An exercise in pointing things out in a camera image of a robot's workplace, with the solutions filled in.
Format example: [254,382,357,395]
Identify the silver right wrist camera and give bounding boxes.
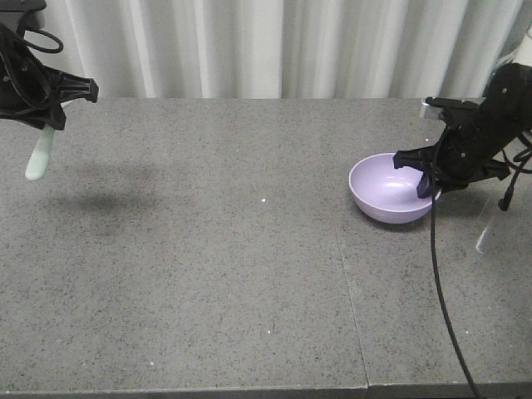
[419,96,479,124]

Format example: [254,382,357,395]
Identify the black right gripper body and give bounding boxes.
[393,63,531,190]

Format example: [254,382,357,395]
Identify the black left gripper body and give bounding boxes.
[1,24,99,131]

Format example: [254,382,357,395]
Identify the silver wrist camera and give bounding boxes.
[419,96,479,124]
[0,0,47,34]

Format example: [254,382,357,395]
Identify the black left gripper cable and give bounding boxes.
[0,24,64,109]

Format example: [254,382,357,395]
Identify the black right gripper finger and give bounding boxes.
[416,171,435,199]

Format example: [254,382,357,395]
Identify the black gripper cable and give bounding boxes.
[428,124,483,399]
[0,24,64,109]

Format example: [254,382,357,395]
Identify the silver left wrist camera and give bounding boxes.
[0,0,47,34]

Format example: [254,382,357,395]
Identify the purple plastic bowl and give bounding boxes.
[348,153,432,224]

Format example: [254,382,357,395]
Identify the pale green plastic spoon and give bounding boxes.
[25,126,55,181]

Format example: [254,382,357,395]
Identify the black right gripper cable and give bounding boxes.
[428,124,483,399]

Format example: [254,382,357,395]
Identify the white pleated curtain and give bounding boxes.
[44,1,531,99]

